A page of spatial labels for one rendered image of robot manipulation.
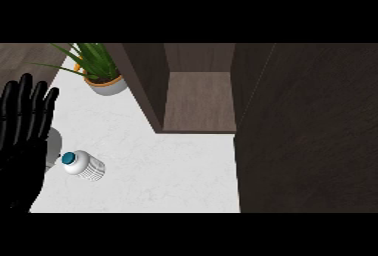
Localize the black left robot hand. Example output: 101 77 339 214
0 73 60 214

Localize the brown wooden cabinet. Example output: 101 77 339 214
103 43 238 135

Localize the dark brown cabinet door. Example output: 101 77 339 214
228 43 378 214

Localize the white bottle with blue cap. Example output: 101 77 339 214
60 149 106 183

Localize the green plant in grey pot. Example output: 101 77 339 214
30 43 129 97

